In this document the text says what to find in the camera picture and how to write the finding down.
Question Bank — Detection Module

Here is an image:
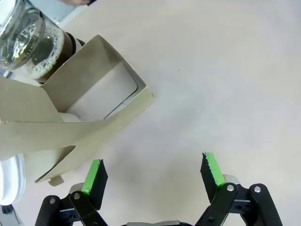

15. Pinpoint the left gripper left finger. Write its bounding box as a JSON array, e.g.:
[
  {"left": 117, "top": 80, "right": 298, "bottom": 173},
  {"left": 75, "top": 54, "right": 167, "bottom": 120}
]
[{"left": 35, "top": 159, "right": 109, "bottom": 226}]

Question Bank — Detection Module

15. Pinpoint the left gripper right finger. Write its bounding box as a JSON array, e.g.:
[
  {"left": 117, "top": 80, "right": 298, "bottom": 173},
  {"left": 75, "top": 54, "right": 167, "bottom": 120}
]
[{"left": 195, "top": 152, "right": 283, "bottom": 226}]

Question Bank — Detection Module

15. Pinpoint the brown cardboard cup carrier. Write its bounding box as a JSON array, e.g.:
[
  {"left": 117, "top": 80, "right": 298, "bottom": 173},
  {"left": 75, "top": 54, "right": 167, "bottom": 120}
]
[{"left": 0, "top": 34, "right": 156, "bottom": 186}]

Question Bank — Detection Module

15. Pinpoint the white paper cup with drink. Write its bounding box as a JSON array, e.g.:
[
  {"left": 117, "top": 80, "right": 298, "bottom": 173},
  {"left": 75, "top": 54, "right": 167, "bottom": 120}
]
[{"left": 9, "top": 30, "right": 87, "bottom": 87}]

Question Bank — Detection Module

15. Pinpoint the glass coffee carafe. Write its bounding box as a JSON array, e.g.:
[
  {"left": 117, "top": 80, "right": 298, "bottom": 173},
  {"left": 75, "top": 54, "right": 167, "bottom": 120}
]
[{"left": 0, "top": 0, "right": 48, "bottom": 71}]

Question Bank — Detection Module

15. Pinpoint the white plastic cup lid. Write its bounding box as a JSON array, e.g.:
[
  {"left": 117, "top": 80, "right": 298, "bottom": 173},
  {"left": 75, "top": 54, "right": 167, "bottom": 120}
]
[{"left": 0, "top": 153, "right": 26, "bottom": 205}]

